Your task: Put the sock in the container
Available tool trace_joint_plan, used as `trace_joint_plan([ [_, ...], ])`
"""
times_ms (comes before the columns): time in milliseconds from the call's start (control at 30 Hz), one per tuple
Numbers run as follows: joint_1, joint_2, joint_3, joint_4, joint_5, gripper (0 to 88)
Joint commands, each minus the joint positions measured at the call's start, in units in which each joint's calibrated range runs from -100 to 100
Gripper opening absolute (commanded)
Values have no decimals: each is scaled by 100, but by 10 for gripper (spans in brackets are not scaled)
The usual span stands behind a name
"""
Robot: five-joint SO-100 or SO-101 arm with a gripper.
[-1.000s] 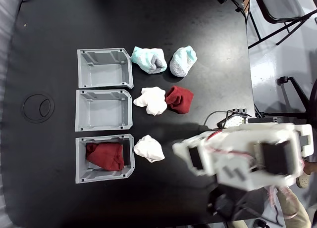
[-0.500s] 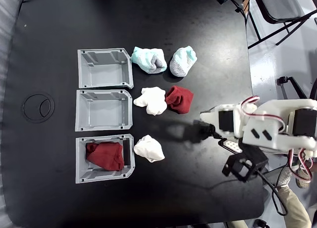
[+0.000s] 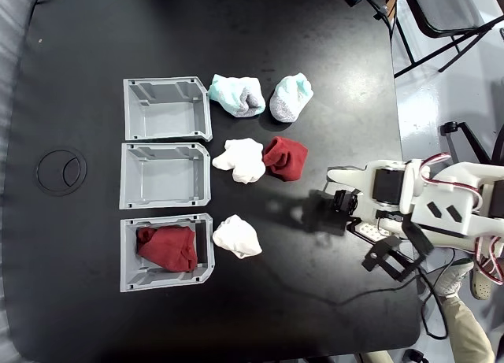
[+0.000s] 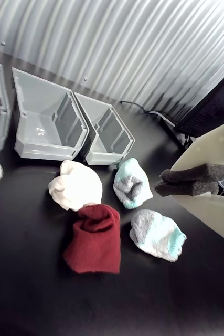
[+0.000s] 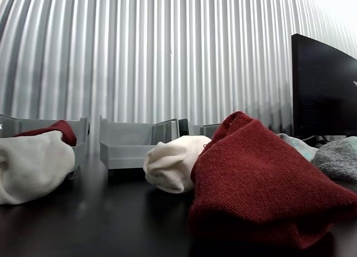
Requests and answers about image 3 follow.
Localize white sock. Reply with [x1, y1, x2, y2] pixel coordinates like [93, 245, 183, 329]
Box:
[212, 214, 263, 260]
[211, 137, 267, 185]

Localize dark red sock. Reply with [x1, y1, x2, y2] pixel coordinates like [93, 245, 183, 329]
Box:
[261, 135, 309, 183]
[135, 225, 198, 272]

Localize black office chair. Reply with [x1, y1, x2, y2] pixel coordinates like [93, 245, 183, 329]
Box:
[439, 120, 504, 167]

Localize red and white servo cables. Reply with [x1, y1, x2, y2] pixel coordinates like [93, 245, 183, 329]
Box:
[472, 236, 504, 285]

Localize person's white sneaker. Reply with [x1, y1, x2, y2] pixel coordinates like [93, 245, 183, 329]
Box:
[435, 260, 473, 299]

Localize grey plastic bin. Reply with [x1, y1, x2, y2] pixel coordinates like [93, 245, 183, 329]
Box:
[119, 213, 216, 294]
[119, 142, 212, 211]
[123, 76, 213, 143]

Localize black camera with stand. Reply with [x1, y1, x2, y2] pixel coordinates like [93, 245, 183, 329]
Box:
[302, 188, 360, 238]

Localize person's leg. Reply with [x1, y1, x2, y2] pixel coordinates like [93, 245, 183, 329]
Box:
[436, 294, 497, 363]

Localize teal and grey sock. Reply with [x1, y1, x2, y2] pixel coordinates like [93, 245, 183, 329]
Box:
[207, 73, 266, 118]
[269, 72, 315, 124]

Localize person's foot in beige clog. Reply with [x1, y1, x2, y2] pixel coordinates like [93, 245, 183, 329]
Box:
[469, 258, 495, 301]

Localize round black table grommet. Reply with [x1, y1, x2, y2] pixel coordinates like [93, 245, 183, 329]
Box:
[37, 149, 88, 198]

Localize black folding chair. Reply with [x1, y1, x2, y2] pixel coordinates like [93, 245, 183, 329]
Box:
[391, 0, 504, 80]

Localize black cable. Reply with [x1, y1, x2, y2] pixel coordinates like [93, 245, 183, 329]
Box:
[258, 256, 418, 306]

